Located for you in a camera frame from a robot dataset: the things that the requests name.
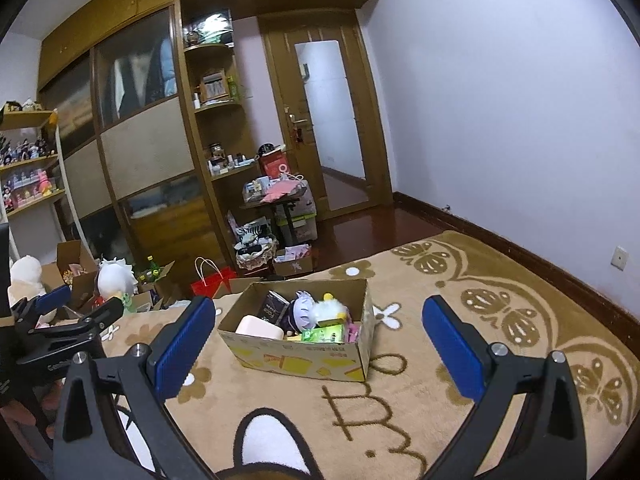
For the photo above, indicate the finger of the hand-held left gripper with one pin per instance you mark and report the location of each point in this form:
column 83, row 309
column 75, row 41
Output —
column 54, row 297
column 102, row 312

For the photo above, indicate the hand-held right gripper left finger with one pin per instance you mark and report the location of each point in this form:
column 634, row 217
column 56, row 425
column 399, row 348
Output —
column 182, row 347

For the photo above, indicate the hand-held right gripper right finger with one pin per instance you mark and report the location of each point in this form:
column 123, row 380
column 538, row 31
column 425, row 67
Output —
column 452, row 347

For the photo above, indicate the peach soft foam block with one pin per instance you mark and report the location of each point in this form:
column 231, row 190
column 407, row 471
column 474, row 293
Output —
column 259, row 328

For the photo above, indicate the pink patterned pouch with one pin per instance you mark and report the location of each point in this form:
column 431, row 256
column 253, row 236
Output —
column 354, row 332

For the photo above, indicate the black packet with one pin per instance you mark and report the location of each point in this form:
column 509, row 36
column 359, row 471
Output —
column 274, row 307

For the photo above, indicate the purple plush doll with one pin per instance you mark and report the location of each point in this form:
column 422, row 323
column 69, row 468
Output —
column 300, row 310

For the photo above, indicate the white fluffy plush toy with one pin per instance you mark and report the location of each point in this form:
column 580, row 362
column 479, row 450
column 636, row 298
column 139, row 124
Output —
column 330, row 310

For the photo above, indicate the green tissue pack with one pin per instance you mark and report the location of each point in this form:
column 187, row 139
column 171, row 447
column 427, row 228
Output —
column 325, row 334

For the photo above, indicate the brown cardboard box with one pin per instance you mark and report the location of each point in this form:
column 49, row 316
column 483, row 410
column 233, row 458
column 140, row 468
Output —
column 75, row 270

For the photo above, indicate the cream plush toy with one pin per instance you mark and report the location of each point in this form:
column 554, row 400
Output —
column 26, row 275

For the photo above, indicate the white-haired plush doll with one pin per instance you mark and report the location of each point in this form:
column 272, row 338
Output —
column 116, row 277

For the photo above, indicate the cardboard box with bottles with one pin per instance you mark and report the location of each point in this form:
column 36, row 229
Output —
column 157, row 280

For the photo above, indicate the red paper bag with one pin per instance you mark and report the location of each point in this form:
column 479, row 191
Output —
column 212, row 282

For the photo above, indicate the wicker basket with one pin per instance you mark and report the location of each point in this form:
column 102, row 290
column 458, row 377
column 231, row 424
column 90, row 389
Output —
column 256, row 255

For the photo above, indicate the wooden figurine display shelf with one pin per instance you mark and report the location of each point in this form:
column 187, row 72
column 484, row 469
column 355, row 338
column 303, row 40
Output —
column 30, row 170

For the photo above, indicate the small cardboard floor box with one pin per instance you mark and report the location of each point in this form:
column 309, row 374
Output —
column 294, row 262

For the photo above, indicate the wooden wardrobe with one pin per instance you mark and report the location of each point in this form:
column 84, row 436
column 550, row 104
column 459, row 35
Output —
column 140, row 150

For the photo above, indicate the stacked white boxes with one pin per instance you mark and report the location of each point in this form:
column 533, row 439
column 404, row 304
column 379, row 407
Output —
column 300, row 220

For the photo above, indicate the small cluttered side table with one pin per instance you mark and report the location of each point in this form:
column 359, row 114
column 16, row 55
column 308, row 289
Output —
column 275, row 195

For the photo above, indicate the red gift box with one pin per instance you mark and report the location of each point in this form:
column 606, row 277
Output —
column 272, row 164

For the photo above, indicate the wooden corner shelf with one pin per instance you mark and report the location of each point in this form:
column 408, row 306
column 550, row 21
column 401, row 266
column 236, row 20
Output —
column 215, row 125

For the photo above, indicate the wooden door with glass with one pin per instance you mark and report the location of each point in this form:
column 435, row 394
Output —
column 325, row 120

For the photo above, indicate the white wall socket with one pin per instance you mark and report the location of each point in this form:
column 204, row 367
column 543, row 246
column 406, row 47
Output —
column 619, row 258

